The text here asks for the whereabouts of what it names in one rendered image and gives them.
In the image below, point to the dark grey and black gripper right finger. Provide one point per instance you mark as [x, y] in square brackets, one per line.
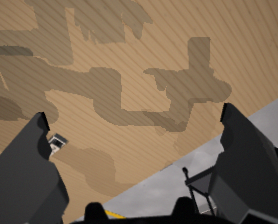
[244, 181]

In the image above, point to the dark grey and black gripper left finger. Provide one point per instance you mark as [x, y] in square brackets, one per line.
[31, 188]

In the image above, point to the white rectangular tray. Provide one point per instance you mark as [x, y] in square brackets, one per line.
[58, 137]

